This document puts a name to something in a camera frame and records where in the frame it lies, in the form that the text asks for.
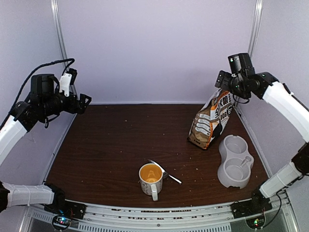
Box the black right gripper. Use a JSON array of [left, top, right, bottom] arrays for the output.
[[215, 70, 248, 99]]

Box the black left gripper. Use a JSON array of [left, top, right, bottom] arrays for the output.
[[40, 88, 91, 117]]

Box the brown dog food bag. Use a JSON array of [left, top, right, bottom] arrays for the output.
[[187, 88, 233, 149]]

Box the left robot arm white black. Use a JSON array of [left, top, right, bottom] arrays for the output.
[[0, 69, 92, 215]]

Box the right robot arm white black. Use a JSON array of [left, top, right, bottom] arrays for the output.
[[215, 53, 309, 214]]

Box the white double pet bowl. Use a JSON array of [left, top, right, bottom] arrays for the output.
[[217, 134, 254, 189]]

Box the white mug yellow inside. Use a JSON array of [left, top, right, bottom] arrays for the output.
[[139, 163, 163, 202]]

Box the metal spoon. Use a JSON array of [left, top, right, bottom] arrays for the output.
[[148, 159, 182, 185]]

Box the left circuit board with leds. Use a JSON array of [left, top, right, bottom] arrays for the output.
[[52, 215, 72, 231]]

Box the circuit board with leds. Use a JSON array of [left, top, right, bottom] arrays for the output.
[[246, 215, 266, 230], [52, 215, 72, 231]]

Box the right circuit board with leds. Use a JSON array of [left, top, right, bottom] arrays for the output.
[[246, 215, 266, 230]]

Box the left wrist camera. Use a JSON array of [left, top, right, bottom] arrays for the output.
[[59, 68, 77, 97]]

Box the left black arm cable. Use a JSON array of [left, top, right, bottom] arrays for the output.
[[0, 58, 75, 131]]

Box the right aluminium corner post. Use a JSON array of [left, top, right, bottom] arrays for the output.
[[248, 0, 263, 58]]

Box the aluminium corner post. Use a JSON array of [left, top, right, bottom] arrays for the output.
[[50, 0, 77, 97], [248, 0, 263, 58]]

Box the left aluminium corner post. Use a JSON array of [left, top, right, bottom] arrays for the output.
[[50, 0, 77, 97]]

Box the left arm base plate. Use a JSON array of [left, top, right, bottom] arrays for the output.
[[43, 201, 86, 219]]

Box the aluminium front rail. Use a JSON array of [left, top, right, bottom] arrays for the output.
[[19, 188, 301, 232]]

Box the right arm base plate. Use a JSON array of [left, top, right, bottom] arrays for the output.
[[231, 200, 272, 218]]

